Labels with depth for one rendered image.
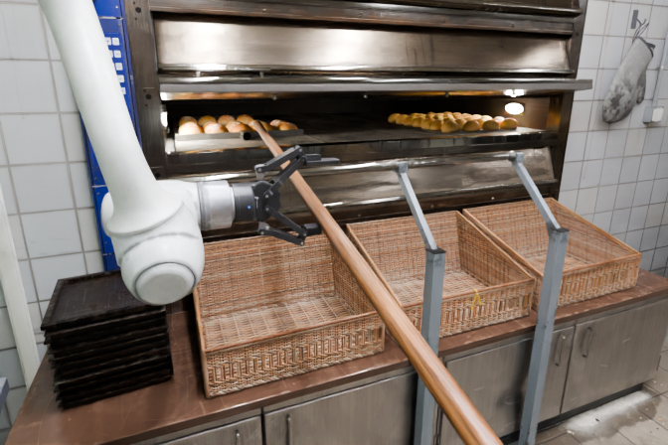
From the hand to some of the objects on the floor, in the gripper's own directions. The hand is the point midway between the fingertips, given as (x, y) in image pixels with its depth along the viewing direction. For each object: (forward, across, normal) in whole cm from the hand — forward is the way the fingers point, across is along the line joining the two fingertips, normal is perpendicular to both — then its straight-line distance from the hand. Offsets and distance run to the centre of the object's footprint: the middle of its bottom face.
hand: (331, 193), depth 84 cm
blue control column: (-45, +120, -167) cm, 210 cm away
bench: (+48, +119, -44) cm, 136 cm away
